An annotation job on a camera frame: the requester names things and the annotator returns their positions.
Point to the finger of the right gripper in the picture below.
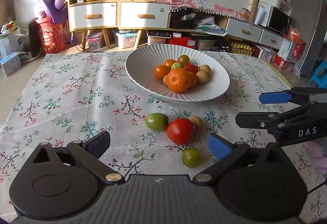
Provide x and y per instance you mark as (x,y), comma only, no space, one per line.
(273,122)
(295,95)

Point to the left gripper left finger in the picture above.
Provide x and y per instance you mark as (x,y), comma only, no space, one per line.
(86,155)

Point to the pink cloth on cabinet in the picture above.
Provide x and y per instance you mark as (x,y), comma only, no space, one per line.
(204,5)

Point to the red printed bucket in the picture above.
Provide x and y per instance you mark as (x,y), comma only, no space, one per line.
(51,36)

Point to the low white drawer cabinet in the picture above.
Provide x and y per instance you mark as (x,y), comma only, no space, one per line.
(253,33)

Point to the white ribbed plate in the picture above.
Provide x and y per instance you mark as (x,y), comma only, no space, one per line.
(141,63)

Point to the blue plastic stool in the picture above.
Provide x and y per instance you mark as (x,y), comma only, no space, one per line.
(319,76)

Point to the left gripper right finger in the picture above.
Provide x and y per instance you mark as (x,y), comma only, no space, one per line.
(227,155)

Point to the small green tomato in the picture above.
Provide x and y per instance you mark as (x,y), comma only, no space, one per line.
(191,157)

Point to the floral tablecloth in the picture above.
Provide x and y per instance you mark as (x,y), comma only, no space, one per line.
(77,96)

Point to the purple foam hand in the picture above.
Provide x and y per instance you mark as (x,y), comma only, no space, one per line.
(57,10)

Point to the large orange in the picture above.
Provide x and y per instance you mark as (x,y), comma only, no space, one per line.
(178,80)

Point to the white microwave oven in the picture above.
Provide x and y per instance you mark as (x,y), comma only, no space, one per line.
(274,19)

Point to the green tomato in plate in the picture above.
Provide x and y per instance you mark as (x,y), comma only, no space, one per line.
(177,65)

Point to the green lime fruit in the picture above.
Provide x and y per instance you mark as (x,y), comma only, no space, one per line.
(157,121)

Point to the small orange in plate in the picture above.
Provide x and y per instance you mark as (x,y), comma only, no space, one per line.
(192,79)

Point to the brown longan fruit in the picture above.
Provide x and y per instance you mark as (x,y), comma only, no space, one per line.
(197,121)

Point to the large red tomato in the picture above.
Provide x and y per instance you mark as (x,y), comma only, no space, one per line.
(180,131)

